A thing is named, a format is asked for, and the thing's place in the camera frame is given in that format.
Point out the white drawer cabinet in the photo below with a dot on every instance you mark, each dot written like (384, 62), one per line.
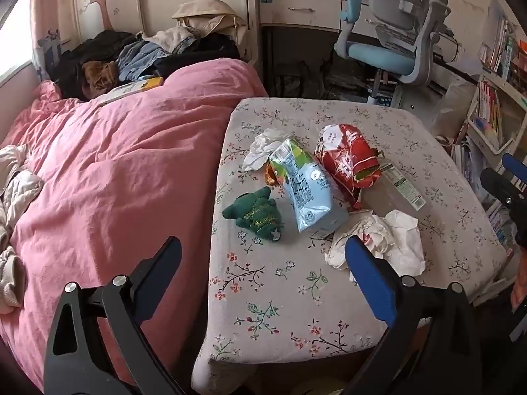
(420, 94)

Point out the blue denim garment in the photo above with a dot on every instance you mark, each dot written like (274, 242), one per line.
(140, 59)

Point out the brown cloth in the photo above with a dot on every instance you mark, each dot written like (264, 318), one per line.
(99, 76)

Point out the orange wrapper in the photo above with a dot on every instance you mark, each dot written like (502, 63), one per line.
(274, 176)

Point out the white desk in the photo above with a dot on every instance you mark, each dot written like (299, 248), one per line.
(313, 12)

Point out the translucent plastic bag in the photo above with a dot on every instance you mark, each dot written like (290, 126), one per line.
(455, 107)

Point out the clear plastic bottle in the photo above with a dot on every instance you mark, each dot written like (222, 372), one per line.
(395, 197)

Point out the green plush toy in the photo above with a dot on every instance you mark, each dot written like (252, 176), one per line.
(255, 214)

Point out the cream garment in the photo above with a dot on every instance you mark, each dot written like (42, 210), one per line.
(18, 189)

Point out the white garment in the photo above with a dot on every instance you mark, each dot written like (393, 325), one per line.
(173, 39)

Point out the light blue snack bag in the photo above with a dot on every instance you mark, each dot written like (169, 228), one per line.
(308, 197)

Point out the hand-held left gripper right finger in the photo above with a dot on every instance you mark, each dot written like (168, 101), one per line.
(368, 279)

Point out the white bookshelf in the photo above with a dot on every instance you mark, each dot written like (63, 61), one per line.
(494, 111)

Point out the yellow white book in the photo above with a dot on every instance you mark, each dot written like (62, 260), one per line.
(131, 88)

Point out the blue grey office chair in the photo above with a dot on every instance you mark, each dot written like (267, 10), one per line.
(378, 55)

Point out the beige bag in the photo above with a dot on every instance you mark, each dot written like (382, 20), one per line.
(210, 16)

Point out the blue grey ornament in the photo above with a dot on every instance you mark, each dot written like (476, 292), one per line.
(49, 55)

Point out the white tissue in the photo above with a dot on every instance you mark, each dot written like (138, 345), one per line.
(259, 148)
(391, 234)

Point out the black garment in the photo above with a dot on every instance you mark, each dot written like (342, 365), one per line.
(206, 51)

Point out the pink blanket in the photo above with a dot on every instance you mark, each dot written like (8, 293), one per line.
(123, 173)

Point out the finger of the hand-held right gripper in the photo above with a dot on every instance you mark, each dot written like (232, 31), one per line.
(516, 166)
(500, 185)

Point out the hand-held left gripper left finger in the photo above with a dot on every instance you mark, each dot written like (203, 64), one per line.
(164, 271)

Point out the red snack bag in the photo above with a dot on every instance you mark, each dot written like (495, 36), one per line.
(341, 160)

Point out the window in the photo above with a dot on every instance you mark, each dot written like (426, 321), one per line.
(14, 41)

